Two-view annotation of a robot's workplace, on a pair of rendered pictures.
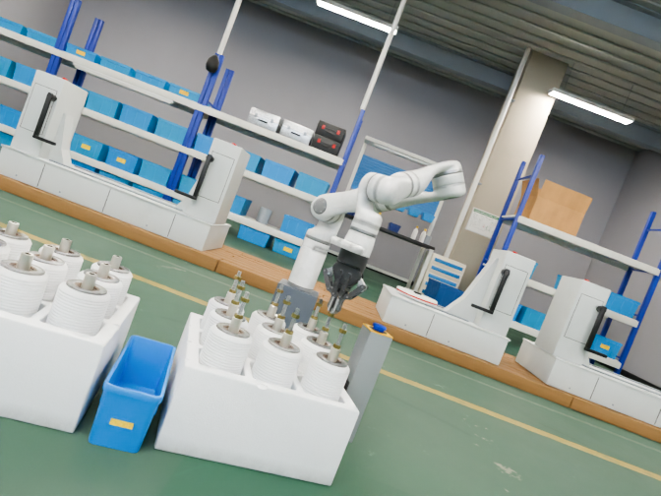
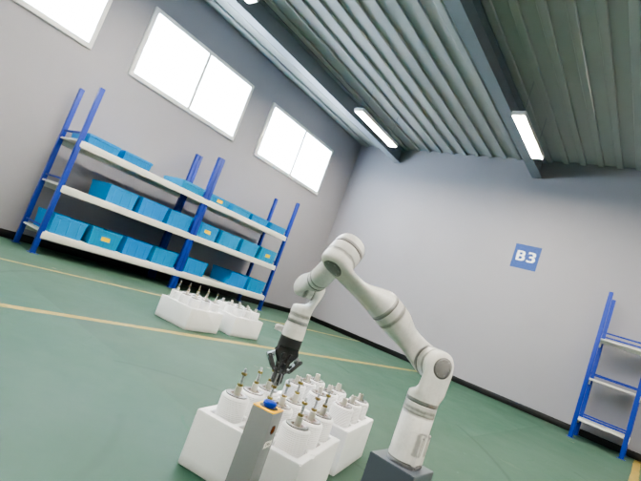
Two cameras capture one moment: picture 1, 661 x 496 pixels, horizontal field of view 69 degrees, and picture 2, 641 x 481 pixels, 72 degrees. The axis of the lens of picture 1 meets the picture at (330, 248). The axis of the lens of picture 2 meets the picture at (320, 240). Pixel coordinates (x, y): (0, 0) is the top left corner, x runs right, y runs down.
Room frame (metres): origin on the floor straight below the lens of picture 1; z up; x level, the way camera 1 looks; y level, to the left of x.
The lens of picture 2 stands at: (2.14, -1.23, 0.68)
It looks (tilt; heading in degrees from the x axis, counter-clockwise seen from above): 6 degrees up; 129
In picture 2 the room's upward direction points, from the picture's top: 20 degrees clockwise
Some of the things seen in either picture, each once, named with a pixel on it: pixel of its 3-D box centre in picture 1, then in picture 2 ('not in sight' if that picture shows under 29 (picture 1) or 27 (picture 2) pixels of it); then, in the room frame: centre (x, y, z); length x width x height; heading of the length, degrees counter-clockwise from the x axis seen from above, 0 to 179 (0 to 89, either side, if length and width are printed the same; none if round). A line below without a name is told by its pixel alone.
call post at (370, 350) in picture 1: (357, 382); (249, 461); (1.32, -0.20, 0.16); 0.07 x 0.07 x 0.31; 17
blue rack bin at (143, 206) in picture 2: not in sight; (144, 207); (-3.37, 1.81, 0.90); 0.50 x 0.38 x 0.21; 179
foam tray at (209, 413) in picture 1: (253, 390); (264, 450); (1.17, 0.05, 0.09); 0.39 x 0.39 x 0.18; 17
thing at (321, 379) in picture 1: (317, 396); (226, 421); (1.09, -0.09, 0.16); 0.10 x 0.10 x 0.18
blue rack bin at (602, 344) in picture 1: (593, 341); not in sight; (5.99, -3.48, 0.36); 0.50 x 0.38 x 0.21; 1
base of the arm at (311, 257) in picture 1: (308, 264); (412, 431); (1.64, 0.05, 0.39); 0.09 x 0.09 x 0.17; 0
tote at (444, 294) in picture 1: (444, 301); not in sight; (5.65, -1.48, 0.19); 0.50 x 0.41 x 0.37; 5
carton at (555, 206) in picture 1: (548, 208); not in sight; (6.03, -2.35, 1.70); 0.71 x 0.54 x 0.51; 94
